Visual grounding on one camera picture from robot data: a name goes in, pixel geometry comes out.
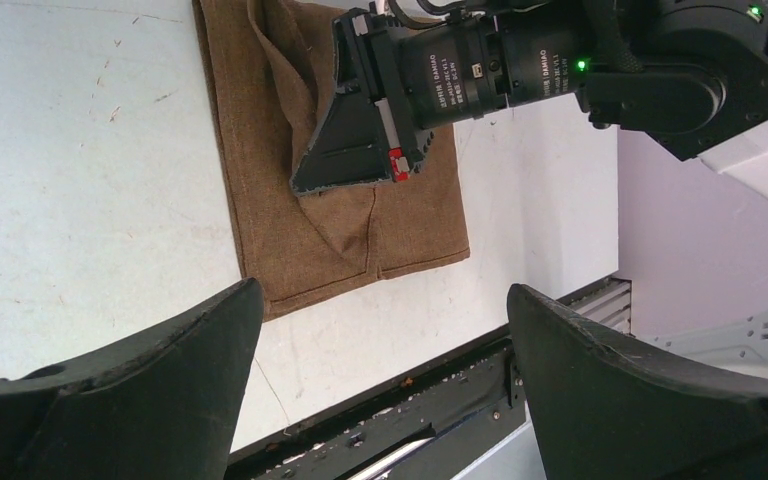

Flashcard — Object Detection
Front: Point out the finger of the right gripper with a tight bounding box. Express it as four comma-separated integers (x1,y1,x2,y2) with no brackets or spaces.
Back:
290,87,395,196
331,13,363,95

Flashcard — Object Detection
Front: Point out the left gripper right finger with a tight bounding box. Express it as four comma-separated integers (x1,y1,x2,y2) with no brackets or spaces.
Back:
507,284,768,479

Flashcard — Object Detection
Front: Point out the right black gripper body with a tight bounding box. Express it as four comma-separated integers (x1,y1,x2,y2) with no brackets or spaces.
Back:
350,6,590,173

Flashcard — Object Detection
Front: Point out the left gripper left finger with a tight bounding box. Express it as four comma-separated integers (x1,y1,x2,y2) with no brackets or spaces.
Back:
0,279,264,479

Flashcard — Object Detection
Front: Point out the brown cloth napkin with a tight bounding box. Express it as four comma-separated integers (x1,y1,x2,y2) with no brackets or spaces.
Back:
194,1,470,320

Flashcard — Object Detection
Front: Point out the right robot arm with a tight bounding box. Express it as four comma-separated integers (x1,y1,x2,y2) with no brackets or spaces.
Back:
290,1,768,200

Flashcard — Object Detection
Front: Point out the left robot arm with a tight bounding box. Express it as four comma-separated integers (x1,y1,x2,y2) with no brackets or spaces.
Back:
0,279,768,479

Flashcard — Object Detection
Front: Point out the aluminium frame rail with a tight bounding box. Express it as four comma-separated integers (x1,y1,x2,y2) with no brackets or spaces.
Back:
571,278,632,334

